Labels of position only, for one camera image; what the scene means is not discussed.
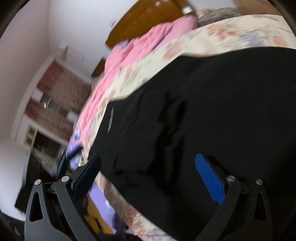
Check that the floral quilt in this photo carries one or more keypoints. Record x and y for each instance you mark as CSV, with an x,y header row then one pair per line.
x,y
231,34

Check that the wooden wardrobe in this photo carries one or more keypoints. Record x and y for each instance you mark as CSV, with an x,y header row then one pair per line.
x,y
254,4

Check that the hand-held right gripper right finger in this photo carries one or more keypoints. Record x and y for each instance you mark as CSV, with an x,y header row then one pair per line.
x,y
208,177

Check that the dark furniture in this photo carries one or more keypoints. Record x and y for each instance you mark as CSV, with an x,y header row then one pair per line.
x,y
25,176

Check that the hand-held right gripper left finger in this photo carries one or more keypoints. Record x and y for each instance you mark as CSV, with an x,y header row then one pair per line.
x,y
86,177

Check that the pink blanket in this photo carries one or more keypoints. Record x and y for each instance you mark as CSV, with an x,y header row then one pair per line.
x,y
143,46

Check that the red patterned curtain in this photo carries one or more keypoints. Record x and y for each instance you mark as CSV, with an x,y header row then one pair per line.
x,y
57,92

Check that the black pants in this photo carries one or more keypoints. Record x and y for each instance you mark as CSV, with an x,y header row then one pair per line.
x,y
185,120

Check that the wooden headboard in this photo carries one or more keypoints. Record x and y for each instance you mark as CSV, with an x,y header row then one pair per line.
x,y
143,20

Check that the low wooden panel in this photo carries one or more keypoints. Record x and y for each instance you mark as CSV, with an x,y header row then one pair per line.
x,y
99,68

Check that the nightstand with floral cover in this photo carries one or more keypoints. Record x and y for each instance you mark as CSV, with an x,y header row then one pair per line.
x,y
217,15

